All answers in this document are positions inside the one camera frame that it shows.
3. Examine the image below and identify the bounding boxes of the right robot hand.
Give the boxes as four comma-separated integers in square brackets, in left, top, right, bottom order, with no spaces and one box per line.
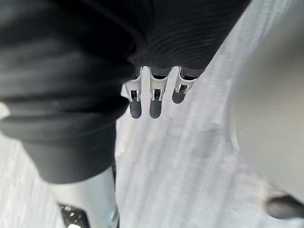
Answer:
[0,0,252,228]

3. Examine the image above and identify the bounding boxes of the dark robot foot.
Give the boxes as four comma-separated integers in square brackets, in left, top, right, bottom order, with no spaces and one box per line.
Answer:
[265,194,304,220]

